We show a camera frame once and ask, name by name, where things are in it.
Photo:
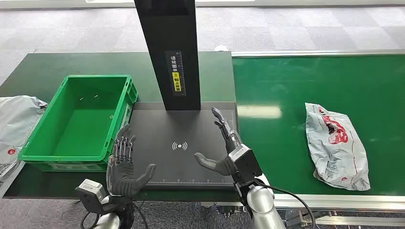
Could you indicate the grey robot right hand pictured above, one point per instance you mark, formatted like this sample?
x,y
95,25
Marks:
x,y
223,167

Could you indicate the black weighing scale platform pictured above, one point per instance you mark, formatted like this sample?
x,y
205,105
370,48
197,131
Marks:
x,y
164,129

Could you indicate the green plastic crate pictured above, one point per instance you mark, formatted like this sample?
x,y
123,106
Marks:
x,y
82,126

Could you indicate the dark green table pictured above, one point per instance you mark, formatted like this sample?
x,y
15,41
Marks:
x,y
47,63

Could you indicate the black yellow ruler label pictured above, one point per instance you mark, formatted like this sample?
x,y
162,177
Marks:
x,y
176,72

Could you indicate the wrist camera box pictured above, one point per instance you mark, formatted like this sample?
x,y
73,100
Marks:
x,y
91,194
245,162

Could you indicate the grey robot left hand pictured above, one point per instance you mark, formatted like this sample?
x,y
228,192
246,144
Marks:
x,y
121,177

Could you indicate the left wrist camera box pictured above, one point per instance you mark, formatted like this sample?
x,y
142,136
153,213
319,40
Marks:
x,y
91,194

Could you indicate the small white round object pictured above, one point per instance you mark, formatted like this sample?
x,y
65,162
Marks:
x,y
221,48

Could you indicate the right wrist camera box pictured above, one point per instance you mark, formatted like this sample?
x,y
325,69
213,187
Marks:
x,y
245,162

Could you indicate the black scale column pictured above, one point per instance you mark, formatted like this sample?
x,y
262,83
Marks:
x,y
171,31

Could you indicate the green conveyor belt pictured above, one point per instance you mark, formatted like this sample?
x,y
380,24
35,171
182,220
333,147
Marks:
x,y
284,85

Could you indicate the poly mailer with QR codes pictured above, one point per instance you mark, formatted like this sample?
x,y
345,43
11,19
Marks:
x,y
3,172

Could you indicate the grey poly mailer red print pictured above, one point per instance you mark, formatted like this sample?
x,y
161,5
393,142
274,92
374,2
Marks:
x,y
335,151

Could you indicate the grey poly mailer package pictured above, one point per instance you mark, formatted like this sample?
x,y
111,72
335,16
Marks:
x,y
17,120

